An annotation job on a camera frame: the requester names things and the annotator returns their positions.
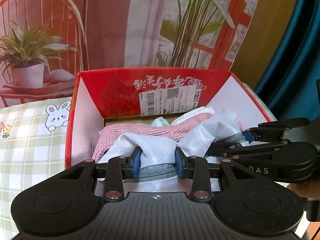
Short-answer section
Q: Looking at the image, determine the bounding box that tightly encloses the white zippered fabric bag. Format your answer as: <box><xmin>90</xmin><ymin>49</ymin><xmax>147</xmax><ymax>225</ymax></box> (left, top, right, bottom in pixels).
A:
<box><xmin>96</xmin><ymin>110</ymin><xmax>249</xmax><ymax>192</ymax></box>

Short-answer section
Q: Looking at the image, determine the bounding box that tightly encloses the pink knitted cloth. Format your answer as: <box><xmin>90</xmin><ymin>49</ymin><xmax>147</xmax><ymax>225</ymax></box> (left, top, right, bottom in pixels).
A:
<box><xmin>92</xmin><ymin>112</ymin><xmax>245</xmax><ymax>162</ymax></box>

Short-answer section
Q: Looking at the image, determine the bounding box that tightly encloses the white green tissue bundle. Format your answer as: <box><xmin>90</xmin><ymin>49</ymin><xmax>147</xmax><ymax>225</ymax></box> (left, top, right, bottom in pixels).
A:
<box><xmin>150</xmin><ymin>106</ymin><xmax>215</xmax><ymax>127</ymax></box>

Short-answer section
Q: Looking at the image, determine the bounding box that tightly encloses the printed living room backdrop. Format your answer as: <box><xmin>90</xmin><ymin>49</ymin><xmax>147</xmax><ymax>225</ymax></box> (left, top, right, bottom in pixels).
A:
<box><xmin>1</xmin><ymin>0</ymin><xmax>258</xmax><ymax>107</ymax></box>

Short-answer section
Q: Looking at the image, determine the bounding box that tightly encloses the teal curtain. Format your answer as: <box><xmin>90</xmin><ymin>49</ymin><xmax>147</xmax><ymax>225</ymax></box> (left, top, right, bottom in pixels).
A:
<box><xmin>254</xmin><ymin>0</ymin><xmax>319</xmax><ymax>120</ymax></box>

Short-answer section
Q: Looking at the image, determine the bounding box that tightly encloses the red strawberry cardboard box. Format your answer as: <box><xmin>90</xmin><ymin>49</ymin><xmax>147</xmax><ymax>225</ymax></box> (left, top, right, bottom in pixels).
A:
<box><xmin>65</xmin><ymin>67</ymin><xmax>274</xmax><ymax>167</ymax></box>

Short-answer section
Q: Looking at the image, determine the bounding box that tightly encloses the green plaid bunny tablecloth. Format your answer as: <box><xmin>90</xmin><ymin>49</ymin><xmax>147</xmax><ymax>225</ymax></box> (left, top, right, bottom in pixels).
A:
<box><xmin>1</xmin><ymin>98</ymin><xmax>71</xmax><ymax>239</ymax></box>

